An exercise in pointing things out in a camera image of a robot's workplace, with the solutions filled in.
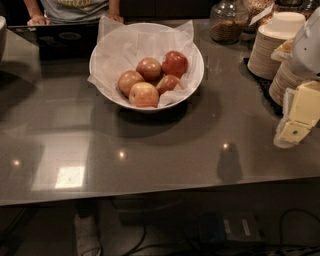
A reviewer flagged dark red apple right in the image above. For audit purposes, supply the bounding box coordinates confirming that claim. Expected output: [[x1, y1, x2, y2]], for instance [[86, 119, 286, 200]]
[[162, 51, 189, 78]]

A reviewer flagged glass jar with grains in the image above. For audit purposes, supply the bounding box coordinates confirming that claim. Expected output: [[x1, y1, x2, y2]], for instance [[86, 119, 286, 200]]
[[209, 0, 249, 44]]

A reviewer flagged paper plate stack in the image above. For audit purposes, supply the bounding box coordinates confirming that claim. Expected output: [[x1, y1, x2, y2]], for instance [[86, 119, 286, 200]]
[[269, 60, 303, 106], [247, 24, 284, 80]]

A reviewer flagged person's right hand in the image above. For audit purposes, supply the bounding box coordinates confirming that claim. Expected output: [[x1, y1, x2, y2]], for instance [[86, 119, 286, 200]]
[[27, 15, 51, 26]]

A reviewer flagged black laptop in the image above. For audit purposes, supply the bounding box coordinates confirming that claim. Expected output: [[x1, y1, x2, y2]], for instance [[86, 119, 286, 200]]
[[9, 22, 99, 60]]

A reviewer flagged black rubber mat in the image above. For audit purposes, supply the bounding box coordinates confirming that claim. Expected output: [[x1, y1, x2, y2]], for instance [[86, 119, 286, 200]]
[[243, 57, 283, 117]]

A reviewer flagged white object left edge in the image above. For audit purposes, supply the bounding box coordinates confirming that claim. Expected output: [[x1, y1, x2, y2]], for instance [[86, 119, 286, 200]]
[[0, 16, 7, 62]]

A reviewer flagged person's left hand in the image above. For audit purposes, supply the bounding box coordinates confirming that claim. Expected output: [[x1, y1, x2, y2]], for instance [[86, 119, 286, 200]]
[[107, 14, 124, 24]]

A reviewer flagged white paper bowl stack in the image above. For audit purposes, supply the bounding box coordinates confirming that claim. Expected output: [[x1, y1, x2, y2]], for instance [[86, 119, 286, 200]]
[[261, 12, 306, 40]]

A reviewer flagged person's grey shirt torso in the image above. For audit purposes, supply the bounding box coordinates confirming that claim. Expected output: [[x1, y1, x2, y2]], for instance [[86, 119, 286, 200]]
[[40, 0, 109, 24]]

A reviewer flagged grey box under table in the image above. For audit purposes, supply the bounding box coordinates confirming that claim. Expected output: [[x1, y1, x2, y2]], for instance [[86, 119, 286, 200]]
[[198, 212, 264, 247]]

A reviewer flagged black cable under table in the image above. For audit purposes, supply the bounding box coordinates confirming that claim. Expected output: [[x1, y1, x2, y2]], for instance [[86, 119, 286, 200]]
[[119, 208, 320, 256]]

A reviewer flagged paper plate stack rear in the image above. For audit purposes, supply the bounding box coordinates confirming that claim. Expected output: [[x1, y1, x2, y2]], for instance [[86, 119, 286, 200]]
[[247, 24, 284, 80]]

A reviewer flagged white shoe under table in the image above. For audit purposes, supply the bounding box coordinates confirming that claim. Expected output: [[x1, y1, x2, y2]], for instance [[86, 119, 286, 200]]
[[74, 215, 102, 256]]

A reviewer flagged red apple front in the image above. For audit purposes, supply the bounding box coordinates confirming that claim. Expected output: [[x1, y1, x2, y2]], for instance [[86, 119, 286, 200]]
[[129, 82, 159, 108]]

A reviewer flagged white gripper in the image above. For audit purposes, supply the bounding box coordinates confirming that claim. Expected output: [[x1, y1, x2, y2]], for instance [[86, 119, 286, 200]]
[[273, 7, 320, 148]]

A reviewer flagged paper plate stack front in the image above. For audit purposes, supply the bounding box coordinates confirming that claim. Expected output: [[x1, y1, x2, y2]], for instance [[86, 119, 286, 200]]
[[269, 60, 303, 106]]

